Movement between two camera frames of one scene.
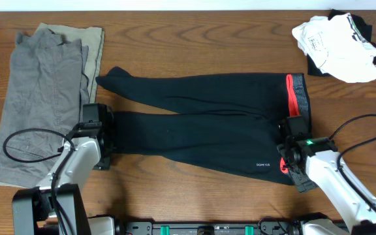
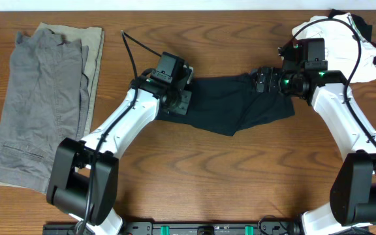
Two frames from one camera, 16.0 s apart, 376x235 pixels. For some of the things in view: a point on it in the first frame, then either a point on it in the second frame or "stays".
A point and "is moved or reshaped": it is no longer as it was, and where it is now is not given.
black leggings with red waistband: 230,126 is moved or reshaped
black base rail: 208,228 stays
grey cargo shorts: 46,91 stays
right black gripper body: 302,183 -> 281,82
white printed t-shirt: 337,47 stays
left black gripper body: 108,156 -> 179,101
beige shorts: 93,39 stays
